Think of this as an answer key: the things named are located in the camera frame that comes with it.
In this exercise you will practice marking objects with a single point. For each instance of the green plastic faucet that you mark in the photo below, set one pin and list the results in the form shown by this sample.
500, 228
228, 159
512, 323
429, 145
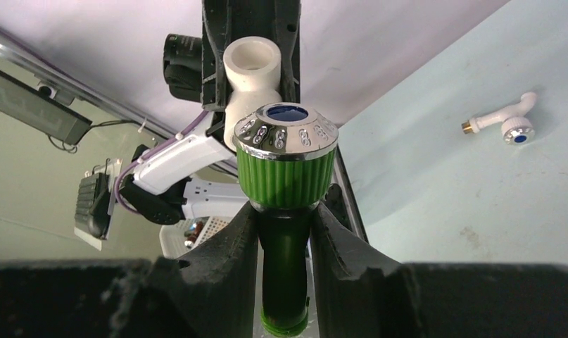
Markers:
285, 155

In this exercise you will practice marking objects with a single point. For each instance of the white plastic faucet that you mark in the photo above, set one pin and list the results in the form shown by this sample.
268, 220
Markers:
515, 127

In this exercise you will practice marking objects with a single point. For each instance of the white elbow fitting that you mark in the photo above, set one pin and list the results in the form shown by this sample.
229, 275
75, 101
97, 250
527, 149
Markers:
253, 70

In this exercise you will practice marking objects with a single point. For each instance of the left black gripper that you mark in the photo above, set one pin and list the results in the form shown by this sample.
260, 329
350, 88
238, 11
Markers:
182, 66

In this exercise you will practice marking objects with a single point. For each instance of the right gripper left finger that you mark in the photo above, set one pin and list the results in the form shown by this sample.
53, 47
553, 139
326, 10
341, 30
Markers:
213, 293

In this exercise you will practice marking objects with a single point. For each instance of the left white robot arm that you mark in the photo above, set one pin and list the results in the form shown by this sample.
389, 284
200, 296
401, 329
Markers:
158, 183

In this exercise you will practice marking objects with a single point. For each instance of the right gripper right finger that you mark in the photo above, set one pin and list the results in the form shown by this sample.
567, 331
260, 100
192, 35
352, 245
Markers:
349, 279

